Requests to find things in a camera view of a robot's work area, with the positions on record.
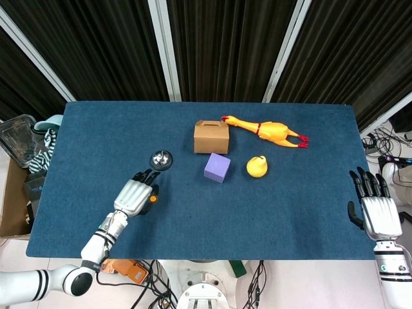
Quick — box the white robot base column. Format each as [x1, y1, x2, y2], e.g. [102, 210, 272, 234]
[157, 259, 245, 309]

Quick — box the large open cardboard carton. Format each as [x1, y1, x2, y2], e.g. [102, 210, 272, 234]
[0, 157, 33, 239]

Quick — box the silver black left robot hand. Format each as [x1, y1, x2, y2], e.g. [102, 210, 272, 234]
[113, 168, 161, 218]

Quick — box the black hanging cable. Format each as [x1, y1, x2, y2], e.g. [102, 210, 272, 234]
[244, 260, 268, 309]

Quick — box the white rounded machine shell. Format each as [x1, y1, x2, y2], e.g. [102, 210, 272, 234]
[381, 160, 412, 207]

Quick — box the dark green rectangular block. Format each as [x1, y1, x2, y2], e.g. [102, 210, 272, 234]
[229, 259, 247, 278]

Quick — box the black floor cable bundle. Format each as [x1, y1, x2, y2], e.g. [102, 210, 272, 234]
[96, 260, 178, 309]

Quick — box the white frame post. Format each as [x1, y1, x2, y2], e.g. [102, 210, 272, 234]
[0, 6, 77, 103]
[147, 0, 182, 102]
[262, 0, 313, 104]
[359, 93, 412, 133]

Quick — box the brown cardboard carry box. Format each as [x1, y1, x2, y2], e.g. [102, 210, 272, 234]
[193, 119, 231, 155]

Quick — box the black printed box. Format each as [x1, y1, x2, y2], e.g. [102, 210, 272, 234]
[23, 170, 48, 207]

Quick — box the dark pleated curtain panel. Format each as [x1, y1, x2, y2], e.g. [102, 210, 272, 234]
[167, 0, 299, 103]
[0, 0, 170, 102]
[270, 0, 412, 129]
[0, 25, 68, 122]

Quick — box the clear plastic storage container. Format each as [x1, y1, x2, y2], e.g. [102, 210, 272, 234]
[0, 115, 49, 169]

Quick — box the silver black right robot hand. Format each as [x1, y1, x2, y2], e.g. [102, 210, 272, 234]
[346, 166, 404, 241]

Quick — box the yellow toy pear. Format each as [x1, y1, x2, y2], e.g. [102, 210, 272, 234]
[246, 155, 268, 178]

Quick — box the yellow rubber chicken toy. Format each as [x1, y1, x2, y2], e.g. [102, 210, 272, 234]
[220, 115, 310, 149]

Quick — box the orange control device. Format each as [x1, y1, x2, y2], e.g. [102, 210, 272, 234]
[102, 259, 151, 285]

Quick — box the purple foam cube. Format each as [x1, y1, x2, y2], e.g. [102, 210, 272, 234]
[203, 153, 232, 183]

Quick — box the black monitor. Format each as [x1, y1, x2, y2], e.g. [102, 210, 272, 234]
[388, 109, 412, 133]

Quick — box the striped teal white cloth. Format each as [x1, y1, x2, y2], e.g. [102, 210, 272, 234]
[28, 127, 59, 173]

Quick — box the tangled black cable pile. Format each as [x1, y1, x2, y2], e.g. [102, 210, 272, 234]
[362, 127, 412, 158]

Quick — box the blue felt table cover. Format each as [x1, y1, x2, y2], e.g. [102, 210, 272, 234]
[25, 101, 379, 261]

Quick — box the teal fabric cap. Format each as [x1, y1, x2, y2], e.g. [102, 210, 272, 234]
[33, 115, 64, 133]

